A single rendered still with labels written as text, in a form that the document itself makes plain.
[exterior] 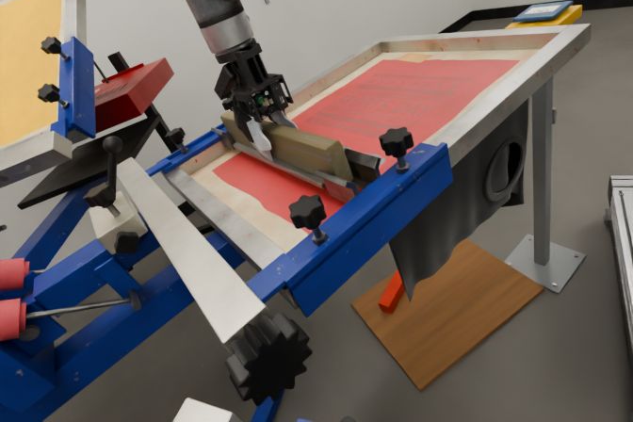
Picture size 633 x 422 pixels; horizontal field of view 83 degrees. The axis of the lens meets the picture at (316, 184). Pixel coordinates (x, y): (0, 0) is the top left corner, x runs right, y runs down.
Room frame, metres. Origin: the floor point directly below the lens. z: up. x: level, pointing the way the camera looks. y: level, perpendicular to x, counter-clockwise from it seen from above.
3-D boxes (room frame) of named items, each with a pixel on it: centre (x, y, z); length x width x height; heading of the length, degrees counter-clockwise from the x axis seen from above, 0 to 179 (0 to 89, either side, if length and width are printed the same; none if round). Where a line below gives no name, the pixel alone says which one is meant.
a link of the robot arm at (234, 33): (0.62, 0.03, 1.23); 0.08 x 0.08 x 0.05
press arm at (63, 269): (0.49, 0.36, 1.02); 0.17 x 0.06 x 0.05; 116
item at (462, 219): (0.59, -0.27, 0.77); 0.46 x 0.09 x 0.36; 116
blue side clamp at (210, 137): (0.88, 0.19, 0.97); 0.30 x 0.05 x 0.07; 116
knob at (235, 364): (0.22, 0.11, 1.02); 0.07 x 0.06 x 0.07; 116
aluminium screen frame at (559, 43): (0.73, -0.15, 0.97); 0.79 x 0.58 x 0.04; 116
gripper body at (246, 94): (0.62, 0.03, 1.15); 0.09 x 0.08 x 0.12; 26
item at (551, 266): (0.87, -0.71, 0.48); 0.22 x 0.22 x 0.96; 26
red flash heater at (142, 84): (1.69, 0.70, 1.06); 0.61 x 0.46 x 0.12; 176
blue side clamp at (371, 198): (0.38, -0.05, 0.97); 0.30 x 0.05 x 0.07; 116
